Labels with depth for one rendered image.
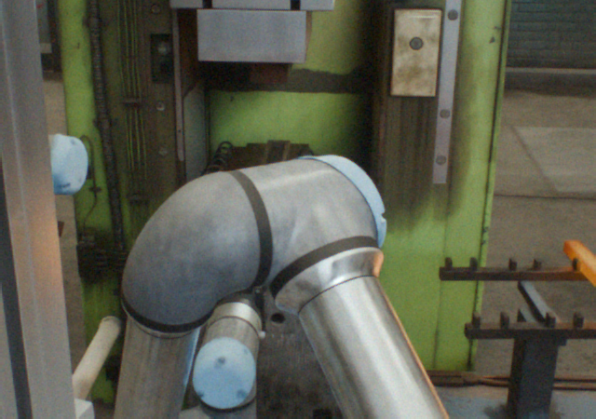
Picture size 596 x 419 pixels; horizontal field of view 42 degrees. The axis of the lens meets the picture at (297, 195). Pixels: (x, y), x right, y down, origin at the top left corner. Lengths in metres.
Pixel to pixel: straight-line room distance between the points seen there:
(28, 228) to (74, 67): 1.38
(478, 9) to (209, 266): 1.05
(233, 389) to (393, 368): 0.33
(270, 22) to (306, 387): 0.74
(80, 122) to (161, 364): 0.98
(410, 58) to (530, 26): 6.01
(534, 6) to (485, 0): 5.95
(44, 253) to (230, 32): 1.16
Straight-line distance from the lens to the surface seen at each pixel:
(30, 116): 0.33
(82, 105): 1.72
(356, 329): 0.72
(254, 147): 1.92
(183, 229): 0.71
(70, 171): 1.01
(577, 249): 1.60
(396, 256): 1.75
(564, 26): 7.66
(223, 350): 0.99
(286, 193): 0.74
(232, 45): 1.48
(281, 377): 1.67
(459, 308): 1.84
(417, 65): 1.61
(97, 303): 1.88
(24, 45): 0.32
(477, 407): 1.57
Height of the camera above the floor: 1.54
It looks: 20 degrees down
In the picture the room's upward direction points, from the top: 1 degrees clockwise
